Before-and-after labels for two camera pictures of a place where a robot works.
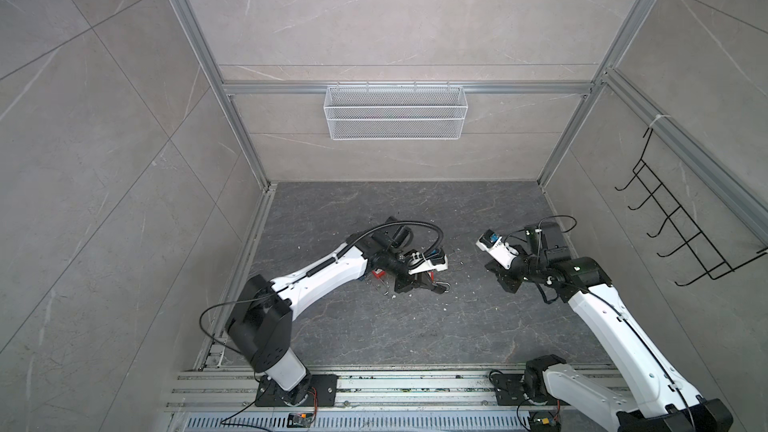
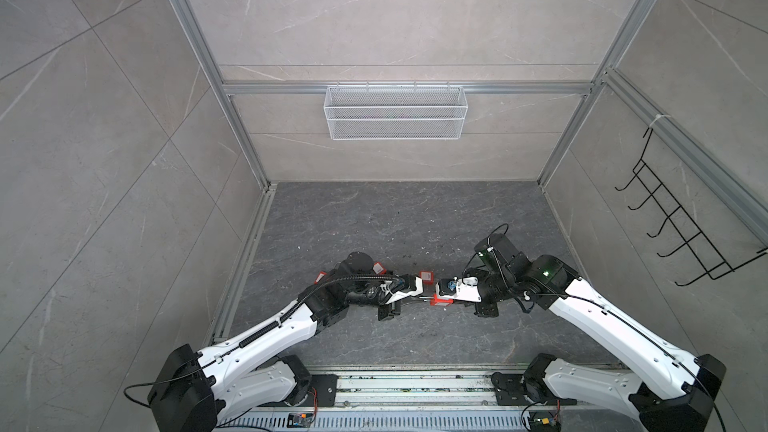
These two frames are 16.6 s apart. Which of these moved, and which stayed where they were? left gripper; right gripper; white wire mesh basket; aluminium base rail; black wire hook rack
Moved: right gripper; left gripper
Stayed: black wire hook rack; white wire mesh basket; aluminium base rail
